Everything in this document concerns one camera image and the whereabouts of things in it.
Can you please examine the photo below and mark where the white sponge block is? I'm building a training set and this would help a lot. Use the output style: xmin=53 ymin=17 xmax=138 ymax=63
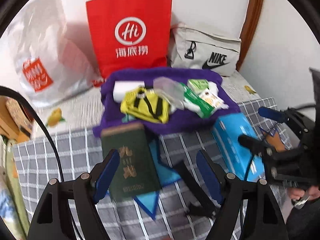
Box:
xmin=112 ymin=80 xmax=147 ymax=103

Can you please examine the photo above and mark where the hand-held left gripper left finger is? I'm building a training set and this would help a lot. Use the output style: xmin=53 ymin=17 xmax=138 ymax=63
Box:
xmin=26 ymin=149 xmax=120 ymax=240

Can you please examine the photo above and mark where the beige fabric bag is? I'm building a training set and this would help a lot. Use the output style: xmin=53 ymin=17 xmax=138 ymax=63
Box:
xmin=170 ymin=22 xmax=242 ymax=77

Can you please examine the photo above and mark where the thick black cable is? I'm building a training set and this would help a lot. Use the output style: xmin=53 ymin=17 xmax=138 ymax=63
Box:
xmin=0 ymin=85 xmax=84 ymax=240

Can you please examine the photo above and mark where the long green tissue pack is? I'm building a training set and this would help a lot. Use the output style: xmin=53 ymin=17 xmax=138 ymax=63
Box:
xmin=182 ymin=84 xmax=215 ymax=118

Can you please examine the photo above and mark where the grey checkered blanket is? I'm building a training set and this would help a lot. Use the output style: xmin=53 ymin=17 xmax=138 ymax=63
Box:
xmin=12 ymin=97 xmax=293 ymax=240

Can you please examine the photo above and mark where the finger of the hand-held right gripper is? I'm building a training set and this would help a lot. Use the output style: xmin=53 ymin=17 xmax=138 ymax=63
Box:
xmin=258 ymin=107 xmax=288 ymax=123
xmin=237 ymin=134 xmax=275 ymax=159

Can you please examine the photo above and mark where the person's right hand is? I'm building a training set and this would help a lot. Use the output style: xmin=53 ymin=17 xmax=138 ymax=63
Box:
xmin=287 ymin=185 xmax=320 ymax=202

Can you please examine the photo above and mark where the blue tissue box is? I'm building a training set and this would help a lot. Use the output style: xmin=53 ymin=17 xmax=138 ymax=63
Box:
xmin=212 ymin=112 xmax=265 ymax=183

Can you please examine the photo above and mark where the red paper bag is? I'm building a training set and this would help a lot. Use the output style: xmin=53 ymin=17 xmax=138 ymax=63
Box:
xmin=85 ymin=0 xmax=173 ymax=80

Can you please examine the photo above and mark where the purple towel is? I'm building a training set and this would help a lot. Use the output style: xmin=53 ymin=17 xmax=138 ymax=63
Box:
xmin=92 ymin=67 xmax=240 ymax=138

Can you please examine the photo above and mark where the translucent white packet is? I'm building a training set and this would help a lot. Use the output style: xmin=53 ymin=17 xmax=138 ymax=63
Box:
xmin=153 ymin=77 xmax=187 ymax=109

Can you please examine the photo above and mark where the light green cloth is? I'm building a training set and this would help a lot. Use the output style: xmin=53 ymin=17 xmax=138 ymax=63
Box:
xmin=0 ymin=135 xmax=30 ymax=240

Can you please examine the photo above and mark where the white plastic shopping bag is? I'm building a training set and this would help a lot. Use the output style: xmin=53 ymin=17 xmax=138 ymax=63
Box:
xmin=6 ymin=0 xmax=103 ymax=108

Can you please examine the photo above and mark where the wooden bed frame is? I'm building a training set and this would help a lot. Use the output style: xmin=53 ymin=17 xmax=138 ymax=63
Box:
xmin=236 ymin=0 xmax=266 ymax=72

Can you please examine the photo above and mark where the dark green book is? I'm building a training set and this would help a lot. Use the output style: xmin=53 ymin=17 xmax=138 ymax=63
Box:
xmin=101 ymin=124 xmax=162 ymax=202

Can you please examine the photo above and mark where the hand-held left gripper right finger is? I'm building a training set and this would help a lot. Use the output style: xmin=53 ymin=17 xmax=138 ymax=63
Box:
xmin=196 ymin=150 xmax=288 ymax=240

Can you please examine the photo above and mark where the small white sachet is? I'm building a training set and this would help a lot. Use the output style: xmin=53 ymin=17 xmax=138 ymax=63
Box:
xmin=200 ymin=90 xmax=224 ymax=109

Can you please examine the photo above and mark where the small green tissue pack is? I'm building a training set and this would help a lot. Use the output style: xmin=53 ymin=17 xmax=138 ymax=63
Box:
xmin=187 ymin=79 xmax=210 ymax=94

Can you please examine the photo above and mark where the yellow pouch with black straps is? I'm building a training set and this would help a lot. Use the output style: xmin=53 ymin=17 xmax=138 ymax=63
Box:
xmin=120 ymin=87 xmax=172 ymax=124

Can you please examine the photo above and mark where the brown box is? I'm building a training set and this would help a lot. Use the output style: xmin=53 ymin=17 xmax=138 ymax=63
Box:
xmin=0 ymin=97 xmax=34 ymax=143

